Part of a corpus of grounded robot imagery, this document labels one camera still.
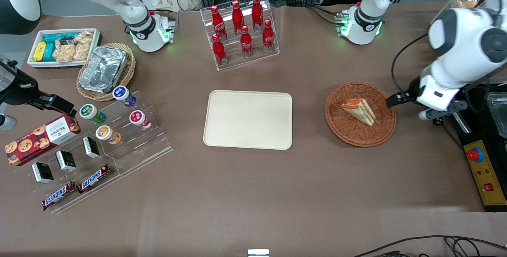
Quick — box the yellow emergency stop control box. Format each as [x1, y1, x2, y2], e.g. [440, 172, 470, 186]
[463, 140, 507, 207]

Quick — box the black table edge cable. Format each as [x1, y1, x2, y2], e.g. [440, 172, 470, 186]
[352, 234, 507, 257]

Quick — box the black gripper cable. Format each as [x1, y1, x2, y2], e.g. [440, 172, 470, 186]
[391, 33, 431, 96]

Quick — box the black base cable bundle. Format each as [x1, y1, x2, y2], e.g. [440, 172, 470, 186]
[304, 4, 342, 27]

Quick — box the red Walkers cookie box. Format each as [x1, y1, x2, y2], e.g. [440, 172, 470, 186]
[4, 114, 82, 167]

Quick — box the yellow small box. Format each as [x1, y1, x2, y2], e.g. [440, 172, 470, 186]
[33, 41, 48, 62]

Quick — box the orange lid yogurt cup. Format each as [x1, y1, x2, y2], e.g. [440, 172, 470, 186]
[95, 125, 121, 145]

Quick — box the clear bag of crackers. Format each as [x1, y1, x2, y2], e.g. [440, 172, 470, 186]
[75, 31, 94, 45]
[52, 44, 76, 63]
[73, 42, 91, 62]

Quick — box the aluminium foil container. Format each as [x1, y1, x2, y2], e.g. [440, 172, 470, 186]
[79, 46, 128, 93]

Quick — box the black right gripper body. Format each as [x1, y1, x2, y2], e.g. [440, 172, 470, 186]
[0, 61, 41, 107]

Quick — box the clear acrylic stepped stand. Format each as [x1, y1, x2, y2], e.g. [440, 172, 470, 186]
[33, 90, 174, 214]

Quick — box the oval light wicker basket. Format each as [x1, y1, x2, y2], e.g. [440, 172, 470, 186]
[76, 43, 137, 102]

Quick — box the beige rectangular tray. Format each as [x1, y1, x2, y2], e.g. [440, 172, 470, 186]
[203, 90, 293, 151]

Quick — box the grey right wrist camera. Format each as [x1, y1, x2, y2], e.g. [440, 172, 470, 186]
[0, 114, 19, 131]

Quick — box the Snickers chocolate bar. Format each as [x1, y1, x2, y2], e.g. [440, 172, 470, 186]
[42, 181, 77, 211]
[78, 164, 111, 194]

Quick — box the triangular sandwich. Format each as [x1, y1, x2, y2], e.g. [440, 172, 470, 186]
[341, 98, 376, 126]

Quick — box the red lid yogurt cup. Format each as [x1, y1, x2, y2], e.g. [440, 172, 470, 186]
[129, 110, 152, 130]

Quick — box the black power cable with plug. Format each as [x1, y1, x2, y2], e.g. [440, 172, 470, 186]
[433, 116, 464, 151]

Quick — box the black appliance housing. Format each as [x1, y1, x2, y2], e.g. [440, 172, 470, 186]
[447, 84, 507, 213]

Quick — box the round brown wicker basket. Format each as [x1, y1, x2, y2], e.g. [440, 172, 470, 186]
[324, 82, 397, 148]

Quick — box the clear acrylic bottle rack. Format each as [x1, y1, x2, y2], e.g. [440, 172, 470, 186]
[200, 0, 280, 72]

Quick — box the purple lid yogurt cup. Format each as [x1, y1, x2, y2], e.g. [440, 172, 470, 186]
[112, 86, 137, 107]

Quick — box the small black white box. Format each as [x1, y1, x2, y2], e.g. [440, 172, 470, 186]
[82, 136, 100, 159]
[55, 150, 77, 172]
[31, 162, 54, 184]

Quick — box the red cola bottle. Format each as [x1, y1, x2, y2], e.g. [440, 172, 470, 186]
[231, 0, 245, 36]
[262, 19, 275, 53]
[210, 5, 227, 40]
[240, 25, 254, 58]
[212, 34, 229, 67]
[252, 0, 264, 31]

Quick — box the teal long box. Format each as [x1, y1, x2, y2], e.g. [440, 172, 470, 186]
[43, 32, 76, 44]

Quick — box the white plastic bin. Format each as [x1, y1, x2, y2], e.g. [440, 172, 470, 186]
[27, 28, 102, 70]

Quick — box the teal small box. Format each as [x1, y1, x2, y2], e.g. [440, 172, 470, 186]
[42, 42, 56, 62]

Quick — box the clear glass pan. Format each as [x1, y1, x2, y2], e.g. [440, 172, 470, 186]
[484, 91, 507, 139]

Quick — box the white wire snack rack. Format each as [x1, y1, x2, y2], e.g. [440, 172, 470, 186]
[429, 0, 496, 26]

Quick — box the green lid yogurt cup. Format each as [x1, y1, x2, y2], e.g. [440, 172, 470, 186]
[79, 103, 107, 126]

